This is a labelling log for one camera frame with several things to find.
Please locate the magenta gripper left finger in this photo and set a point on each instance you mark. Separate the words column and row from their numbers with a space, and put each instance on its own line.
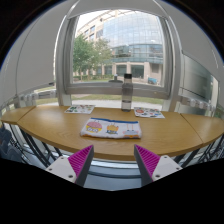
column 75, row 167

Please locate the right power socket strip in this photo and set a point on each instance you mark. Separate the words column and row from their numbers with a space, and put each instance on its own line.
column 192, row 102

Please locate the power socket strip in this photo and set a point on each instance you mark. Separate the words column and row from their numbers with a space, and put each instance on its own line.
column 192, row 102
column 46, row 94

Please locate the dark chair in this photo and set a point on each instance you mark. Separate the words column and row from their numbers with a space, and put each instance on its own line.
column 8, row 151

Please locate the white window frame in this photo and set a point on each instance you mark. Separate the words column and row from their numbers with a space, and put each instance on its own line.
column 101, row 40

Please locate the clear water bottle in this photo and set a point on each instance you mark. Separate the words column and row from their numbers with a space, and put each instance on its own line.
column 127, row 92

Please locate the folded cupcake print towel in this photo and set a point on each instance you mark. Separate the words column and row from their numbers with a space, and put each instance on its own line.
column 113, row 129

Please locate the left power socket strip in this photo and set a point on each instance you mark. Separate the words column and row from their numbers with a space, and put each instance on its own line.
column 46, row 94

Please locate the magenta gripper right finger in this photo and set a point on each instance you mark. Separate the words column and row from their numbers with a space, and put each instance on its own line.
column 152, row 166

